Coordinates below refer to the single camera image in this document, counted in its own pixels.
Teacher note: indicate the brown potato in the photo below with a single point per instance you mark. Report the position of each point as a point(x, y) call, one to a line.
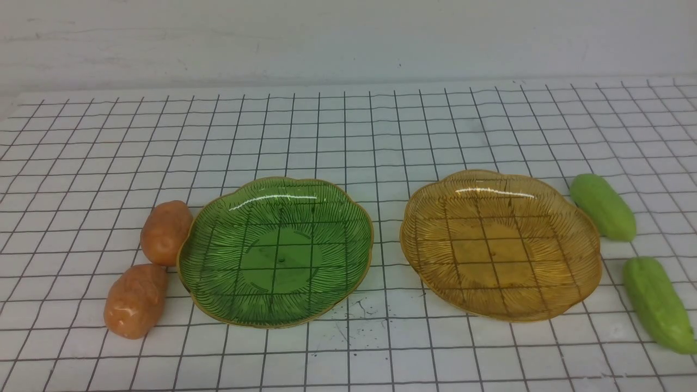
point(166, 229)
point(135, 301)

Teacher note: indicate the green glass plate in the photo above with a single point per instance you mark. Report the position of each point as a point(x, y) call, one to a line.
point(276, 252)

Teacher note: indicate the green cucumber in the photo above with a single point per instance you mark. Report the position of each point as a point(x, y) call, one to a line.
point(604, 206)
point(659, 308)

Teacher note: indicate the amber glass plate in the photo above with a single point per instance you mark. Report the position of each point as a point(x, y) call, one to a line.
point(501, 246)

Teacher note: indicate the white grid table mat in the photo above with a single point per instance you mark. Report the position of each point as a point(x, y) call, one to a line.
point(82, 169)

